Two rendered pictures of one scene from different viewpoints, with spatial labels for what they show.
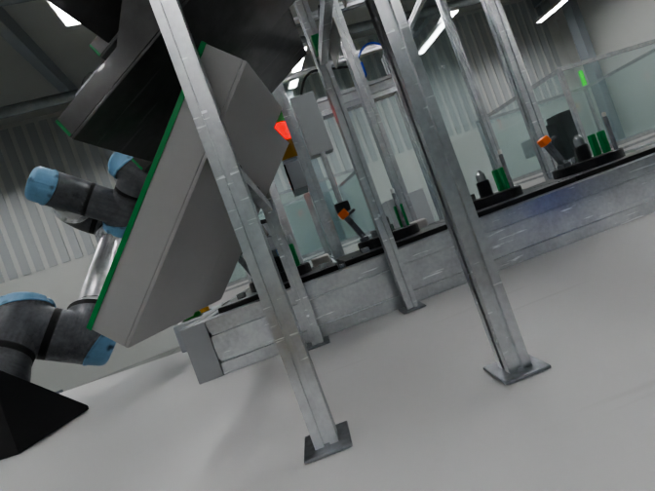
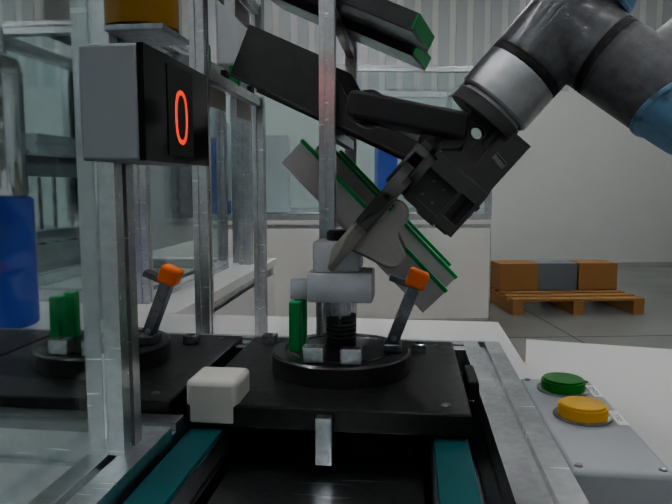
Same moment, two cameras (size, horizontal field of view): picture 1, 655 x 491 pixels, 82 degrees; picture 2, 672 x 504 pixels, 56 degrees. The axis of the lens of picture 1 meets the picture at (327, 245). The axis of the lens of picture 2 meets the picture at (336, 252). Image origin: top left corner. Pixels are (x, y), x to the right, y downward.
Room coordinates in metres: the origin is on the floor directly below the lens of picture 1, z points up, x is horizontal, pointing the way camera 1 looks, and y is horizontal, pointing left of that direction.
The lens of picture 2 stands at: (1.45, 0.22, 1.16)
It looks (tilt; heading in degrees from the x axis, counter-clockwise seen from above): 6 degrees down; 189
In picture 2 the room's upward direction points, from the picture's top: straight up
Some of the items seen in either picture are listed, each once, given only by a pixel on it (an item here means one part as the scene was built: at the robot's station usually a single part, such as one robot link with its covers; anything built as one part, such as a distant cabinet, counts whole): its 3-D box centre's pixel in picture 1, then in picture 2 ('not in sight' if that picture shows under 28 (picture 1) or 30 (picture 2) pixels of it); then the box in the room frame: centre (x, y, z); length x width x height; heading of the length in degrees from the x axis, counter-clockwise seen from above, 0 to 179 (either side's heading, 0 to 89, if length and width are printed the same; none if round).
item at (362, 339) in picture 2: (280, 277); (341, 357); (0.83, 0.12, 0.98); 0.14 x 0.14 x 0.02
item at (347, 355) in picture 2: not in sight; (351, 355); (0.89, 0.14, 1.00); 0.02 x 0.01 x 0.02; 93
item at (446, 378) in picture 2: (284, 284); (341, 376); (0.83, 0.12, 0.96); 0.24 x 0.24 x 0.02; 3
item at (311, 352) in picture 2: not in sight; (314, 353); (0.89, 0.10, 1.00); 0.02 x 0.01 x 0.02; 93
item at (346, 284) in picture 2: (269, 234); (331, 264); (0.83, 0.11, 1.08); 0.08 x 0.04 x 0.07; 93
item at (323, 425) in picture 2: not in sight; (324, 439); (0.96, 0.13, 0.95); 0.01 x 0.01 x 0.04; 3
